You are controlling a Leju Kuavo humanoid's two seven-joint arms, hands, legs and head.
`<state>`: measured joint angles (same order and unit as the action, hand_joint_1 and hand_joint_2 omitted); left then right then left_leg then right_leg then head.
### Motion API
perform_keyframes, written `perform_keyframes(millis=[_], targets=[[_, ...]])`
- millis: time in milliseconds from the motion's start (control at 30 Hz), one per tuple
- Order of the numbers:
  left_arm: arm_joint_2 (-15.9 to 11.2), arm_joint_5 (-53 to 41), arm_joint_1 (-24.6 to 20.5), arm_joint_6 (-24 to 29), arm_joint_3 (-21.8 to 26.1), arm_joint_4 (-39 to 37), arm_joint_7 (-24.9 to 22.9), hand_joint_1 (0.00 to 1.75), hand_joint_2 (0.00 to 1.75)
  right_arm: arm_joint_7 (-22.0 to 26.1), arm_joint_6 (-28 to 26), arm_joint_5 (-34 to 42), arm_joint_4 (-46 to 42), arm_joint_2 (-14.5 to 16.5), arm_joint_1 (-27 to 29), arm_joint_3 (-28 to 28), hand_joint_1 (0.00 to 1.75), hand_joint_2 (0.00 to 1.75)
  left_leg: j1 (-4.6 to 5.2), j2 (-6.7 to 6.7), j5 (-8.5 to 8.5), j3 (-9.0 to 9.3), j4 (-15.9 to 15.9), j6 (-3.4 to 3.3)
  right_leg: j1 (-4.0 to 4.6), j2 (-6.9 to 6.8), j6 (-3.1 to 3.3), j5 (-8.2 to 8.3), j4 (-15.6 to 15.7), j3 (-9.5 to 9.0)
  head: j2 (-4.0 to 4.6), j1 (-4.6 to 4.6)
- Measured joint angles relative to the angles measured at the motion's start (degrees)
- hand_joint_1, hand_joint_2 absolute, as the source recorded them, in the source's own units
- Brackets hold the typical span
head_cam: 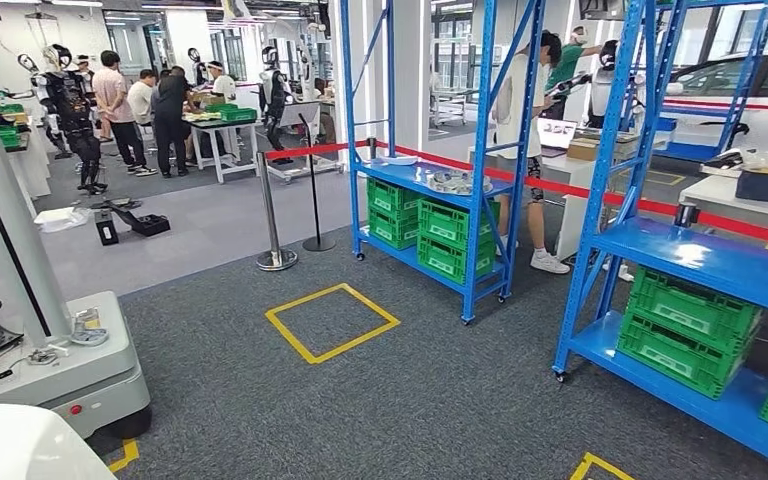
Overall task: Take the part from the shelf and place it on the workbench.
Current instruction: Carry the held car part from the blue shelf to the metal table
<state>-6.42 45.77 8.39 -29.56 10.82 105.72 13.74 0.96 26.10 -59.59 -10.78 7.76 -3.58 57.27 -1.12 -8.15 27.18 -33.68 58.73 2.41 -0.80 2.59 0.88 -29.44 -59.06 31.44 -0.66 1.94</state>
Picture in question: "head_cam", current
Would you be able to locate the white curved plastic part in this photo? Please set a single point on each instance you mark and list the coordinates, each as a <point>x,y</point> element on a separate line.
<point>20,450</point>
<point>398,161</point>

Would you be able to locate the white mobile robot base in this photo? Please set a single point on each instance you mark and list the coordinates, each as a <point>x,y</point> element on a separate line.
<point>92,391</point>

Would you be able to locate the blue metal shelf rack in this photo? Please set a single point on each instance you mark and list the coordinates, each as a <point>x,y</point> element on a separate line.
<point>702,255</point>
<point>390,177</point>
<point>682,152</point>

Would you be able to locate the round grey metal part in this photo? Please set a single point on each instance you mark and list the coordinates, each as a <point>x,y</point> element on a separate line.
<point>457,183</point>

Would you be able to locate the thin black floor stand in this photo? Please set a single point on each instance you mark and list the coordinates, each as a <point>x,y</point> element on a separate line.
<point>318,244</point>

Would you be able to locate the white black humanoid robot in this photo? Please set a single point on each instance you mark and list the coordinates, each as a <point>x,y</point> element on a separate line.
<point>274,93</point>

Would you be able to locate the person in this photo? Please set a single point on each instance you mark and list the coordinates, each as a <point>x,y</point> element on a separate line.
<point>140,99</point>
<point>224,86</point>
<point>563,66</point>
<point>511,99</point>
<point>112,93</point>
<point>170,112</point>

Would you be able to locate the white table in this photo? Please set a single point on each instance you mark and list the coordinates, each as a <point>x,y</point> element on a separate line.
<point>722,192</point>
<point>225,126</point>

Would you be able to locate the open laptop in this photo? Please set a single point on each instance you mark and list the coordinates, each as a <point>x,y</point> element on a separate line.
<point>556,134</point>

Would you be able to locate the cardboard box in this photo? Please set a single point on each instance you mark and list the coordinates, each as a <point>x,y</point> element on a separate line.
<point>583,151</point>

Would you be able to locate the black floor equipment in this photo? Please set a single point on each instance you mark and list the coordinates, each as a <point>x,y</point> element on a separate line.
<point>149,225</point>

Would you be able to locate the black case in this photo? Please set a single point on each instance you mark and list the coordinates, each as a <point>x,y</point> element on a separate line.
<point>106,228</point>

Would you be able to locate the white plastic bag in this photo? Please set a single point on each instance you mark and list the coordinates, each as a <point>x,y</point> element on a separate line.
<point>59,220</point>

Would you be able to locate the chrome barrier post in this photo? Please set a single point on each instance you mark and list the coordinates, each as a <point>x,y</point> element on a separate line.
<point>276,260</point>

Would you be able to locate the black barrier post head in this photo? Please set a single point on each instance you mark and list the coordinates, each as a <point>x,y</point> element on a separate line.
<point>687,215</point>

